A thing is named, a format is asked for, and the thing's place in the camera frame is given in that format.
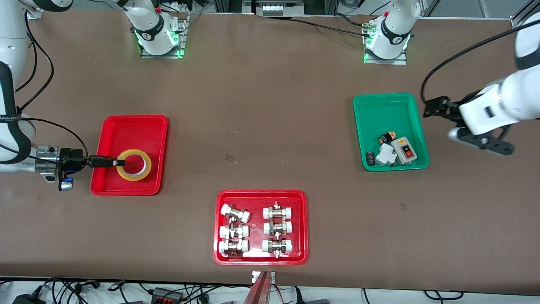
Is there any yellow tape roll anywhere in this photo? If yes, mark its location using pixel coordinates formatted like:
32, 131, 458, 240
117, 149, 152, 181

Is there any empty red plastic tray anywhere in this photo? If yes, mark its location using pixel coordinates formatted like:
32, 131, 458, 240
89, 115, 168, 197

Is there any green plastic tray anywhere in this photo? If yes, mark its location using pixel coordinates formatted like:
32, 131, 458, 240
353, 92, 430, 172

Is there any red tray holding fittings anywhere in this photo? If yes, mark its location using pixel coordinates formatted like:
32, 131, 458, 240
213, 189, 309, 266

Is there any white plastic connector block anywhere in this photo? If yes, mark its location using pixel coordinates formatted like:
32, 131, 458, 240
375, 144, 398, 166

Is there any white capped metal pipe fitting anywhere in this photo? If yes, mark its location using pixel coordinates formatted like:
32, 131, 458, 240
221, 204, 251, 223
218, 239, 249, 257
263, 201, 294, 220
219, 224, 249, 239
263, 220, 293, 236
262, 238, 293, 259

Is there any black orange connector block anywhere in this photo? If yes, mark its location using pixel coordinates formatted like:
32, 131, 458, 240
151, 287, 184, 303

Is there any black power adapter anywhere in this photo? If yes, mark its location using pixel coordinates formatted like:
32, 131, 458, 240
12, 293, 46, 304

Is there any red metal bar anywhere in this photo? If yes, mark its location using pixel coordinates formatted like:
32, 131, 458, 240
243, 271, 273, 304

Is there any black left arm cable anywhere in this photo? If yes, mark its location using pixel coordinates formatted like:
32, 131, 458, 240
421, 19, 540, 104

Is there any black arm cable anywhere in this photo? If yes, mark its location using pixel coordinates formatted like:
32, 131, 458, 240
421, 19, 540, 104
15, 11, 89, 159

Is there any grey push button switch box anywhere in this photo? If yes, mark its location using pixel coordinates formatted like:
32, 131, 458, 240
390, 136, 418, 165

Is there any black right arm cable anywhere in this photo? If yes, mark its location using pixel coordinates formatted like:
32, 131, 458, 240
15, 11, 89, 159

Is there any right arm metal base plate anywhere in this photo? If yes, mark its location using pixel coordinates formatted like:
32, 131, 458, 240
140, 13, 188, 59

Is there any black braided table cable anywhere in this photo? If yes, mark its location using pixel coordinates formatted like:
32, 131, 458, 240
291, 17, 372, 36

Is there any aluminium frame profile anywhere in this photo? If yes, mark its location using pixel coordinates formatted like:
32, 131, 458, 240
213, 0, 338, 15

